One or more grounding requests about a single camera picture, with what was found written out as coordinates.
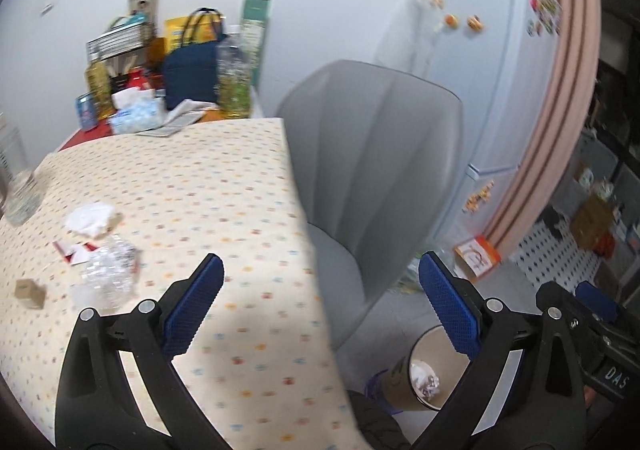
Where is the blue tissue box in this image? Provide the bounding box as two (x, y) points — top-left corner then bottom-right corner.
(107, 87), (167, 135)

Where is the blue soda can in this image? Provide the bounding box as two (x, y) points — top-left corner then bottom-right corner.
(75, 94), (99, 132)

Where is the wire mesh basket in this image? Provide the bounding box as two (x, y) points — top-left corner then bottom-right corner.
(86, 16), (153, 62)

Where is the navy blue lunch bag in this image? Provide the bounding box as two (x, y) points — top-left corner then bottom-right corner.
(162, 7), (226, 111)

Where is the white mesh hanging bag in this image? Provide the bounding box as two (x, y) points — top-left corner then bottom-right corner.
(373, 0), (444, 80)

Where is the orange white cardboard box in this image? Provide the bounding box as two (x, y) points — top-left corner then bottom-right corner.
(454, 236), (502, 281)

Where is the beige trash bin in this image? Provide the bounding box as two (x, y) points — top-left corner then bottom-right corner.
(378, 326), (470, 414)

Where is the red white paper box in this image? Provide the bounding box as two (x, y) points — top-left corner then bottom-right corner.
(53, 241), (98, 266)

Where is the grey upholstered chair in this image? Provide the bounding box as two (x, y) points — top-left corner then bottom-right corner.
(278, 60), (463, 349)

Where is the printed receipt paper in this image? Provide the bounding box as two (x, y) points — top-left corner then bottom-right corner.
(409, 360), (440, 402)

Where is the yellow drink bottle left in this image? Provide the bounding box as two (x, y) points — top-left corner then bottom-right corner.
(85, 57), (115, 121)

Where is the large clear water jug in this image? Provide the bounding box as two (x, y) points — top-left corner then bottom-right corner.
(1, 114), (43, 227)

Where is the floral cream tablecloth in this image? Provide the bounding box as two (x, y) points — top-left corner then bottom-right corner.
(1, 118), (366, 449)

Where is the white tissue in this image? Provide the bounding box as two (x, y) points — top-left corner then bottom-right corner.
(65, 202), (120, 239)

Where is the clear tea bottle right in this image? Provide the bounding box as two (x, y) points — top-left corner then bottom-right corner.
(217, 35), (252, 118)

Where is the grey booklet on table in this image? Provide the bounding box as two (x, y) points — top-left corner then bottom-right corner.
(139, 99), (218, 138)

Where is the white refrigerator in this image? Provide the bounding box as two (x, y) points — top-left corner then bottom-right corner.
(372, 0), (564, 251)

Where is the yellow snack bag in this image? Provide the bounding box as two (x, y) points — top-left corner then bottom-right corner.
(164, 14), (224, 54)

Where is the pink curtain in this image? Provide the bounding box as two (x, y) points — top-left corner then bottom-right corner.
(484, 0), (601, 258)

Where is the green carton box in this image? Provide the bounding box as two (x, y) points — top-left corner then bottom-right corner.
(240, 0), (271, 88)

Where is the brown cardboard box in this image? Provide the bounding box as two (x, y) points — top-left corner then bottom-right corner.
(570, 196), (614, 251)

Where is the small brown cardboard piece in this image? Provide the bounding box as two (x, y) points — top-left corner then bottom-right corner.
(14, 279), (47, 310)

